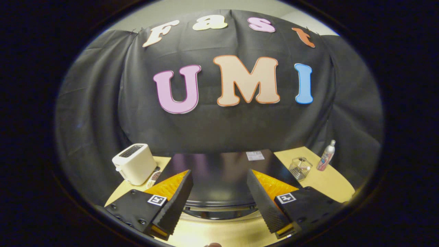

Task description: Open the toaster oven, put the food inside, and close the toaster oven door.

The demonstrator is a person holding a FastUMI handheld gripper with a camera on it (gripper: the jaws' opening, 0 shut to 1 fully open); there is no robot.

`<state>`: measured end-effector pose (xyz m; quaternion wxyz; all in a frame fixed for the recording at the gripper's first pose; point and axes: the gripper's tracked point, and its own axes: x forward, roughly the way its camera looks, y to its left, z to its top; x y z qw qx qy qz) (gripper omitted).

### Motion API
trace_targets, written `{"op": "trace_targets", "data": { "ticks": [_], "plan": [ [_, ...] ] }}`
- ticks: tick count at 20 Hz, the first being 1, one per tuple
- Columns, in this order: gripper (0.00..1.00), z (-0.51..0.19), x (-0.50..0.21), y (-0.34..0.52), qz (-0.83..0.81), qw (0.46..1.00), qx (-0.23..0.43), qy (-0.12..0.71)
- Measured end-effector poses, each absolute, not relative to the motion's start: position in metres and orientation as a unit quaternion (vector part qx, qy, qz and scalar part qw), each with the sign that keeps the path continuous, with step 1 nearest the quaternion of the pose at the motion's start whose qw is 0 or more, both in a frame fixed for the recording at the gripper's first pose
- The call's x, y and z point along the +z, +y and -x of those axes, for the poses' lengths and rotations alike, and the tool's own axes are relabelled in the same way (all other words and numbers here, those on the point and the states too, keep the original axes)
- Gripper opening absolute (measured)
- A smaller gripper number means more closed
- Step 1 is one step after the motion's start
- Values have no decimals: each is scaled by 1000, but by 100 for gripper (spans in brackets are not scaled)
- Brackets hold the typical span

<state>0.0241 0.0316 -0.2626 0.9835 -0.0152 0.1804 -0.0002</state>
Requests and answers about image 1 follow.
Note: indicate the black backdrop cloth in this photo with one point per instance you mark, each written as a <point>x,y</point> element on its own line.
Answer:
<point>219,127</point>

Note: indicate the black toaster oven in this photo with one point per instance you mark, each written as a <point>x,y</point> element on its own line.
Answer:
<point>219,178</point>

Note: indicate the clear glass holder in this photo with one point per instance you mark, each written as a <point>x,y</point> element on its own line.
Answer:
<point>300,168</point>

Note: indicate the small patterned packet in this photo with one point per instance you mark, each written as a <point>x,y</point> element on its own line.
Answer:
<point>154,177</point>

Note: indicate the white slot toaster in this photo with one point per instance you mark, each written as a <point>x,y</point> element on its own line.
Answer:
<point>135,164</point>

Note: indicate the white spray bottle pink label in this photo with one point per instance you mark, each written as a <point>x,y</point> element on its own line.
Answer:
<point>325,159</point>

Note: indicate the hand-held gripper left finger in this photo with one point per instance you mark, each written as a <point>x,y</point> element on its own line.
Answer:
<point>176,200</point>

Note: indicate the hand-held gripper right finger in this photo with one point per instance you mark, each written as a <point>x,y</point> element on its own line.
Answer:
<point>262,200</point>

